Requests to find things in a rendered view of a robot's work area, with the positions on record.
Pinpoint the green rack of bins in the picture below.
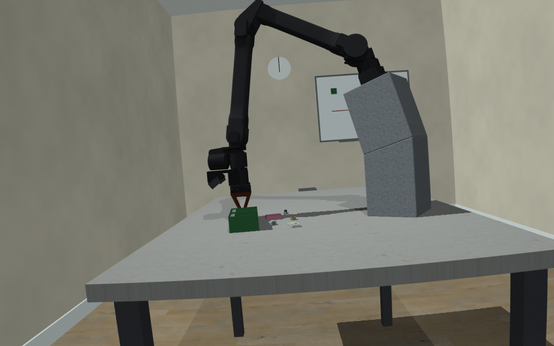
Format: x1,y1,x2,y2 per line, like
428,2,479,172
228,207,259,233

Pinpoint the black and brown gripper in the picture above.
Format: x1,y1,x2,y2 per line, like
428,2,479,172
230,167,251,208

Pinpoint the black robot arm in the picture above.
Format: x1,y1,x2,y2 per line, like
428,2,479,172
207,0,387,189

